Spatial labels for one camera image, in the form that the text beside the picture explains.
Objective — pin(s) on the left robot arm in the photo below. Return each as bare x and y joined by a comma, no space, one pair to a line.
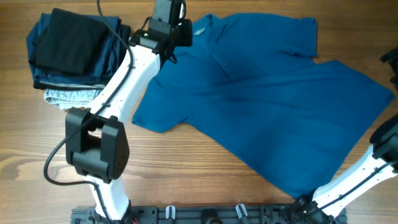
97,145

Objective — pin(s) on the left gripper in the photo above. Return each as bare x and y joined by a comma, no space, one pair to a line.
185,28

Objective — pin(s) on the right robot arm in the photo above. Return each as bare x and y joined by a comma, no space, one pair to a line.
327,203

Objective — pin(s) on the blue polo shirt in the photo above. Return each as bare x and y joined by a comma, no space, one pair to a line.
249,82

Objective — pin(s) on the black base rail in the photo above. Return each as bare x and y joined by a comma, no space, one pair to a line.
264,214

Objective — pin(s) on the folded light grey garment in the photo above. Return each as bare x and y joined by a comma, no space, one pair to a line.
66,99

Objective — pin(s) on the folded dark blue garment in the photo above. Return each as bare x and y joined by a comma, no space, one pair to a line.
107,59

